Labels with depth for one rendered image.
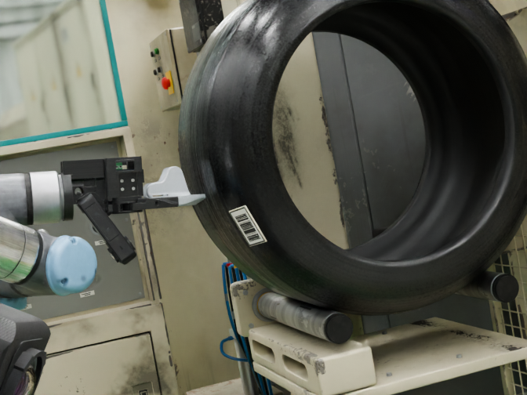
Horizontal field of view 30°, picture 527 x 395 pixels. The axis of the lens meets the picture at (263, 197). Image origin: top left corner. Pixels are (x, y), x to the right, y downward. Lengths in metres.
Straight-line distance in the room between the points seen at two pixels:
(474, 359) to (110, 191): 0.60
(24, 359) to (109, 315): 1.74
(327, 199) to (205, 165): 0.44
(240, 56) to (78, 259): 0.37
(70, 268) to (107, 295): 0.82
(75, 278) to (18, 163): 0.81
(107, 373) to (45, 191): 0.73
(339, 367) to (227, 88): 0.43
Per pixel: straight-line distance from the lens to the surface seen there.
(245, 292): 1.75
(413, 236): 1.77
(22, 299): 1.41
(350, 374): 1.46
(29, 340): 0.32
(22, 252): 1.26
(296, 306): 1.57
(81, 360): 2.05
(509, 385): 2.03
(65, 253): 1.28
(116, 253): 1.43
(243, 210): 1.39
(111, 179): 1.42
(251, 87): 1.39
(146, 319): 2.07
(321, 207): 1.82
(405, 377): 1.50
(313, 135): 1.81
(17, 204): 1.41
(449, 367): 1.53
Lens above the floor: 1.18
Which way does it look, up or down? 3 degrees down
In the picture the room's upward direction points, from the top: 10 degrees counter-clockwise
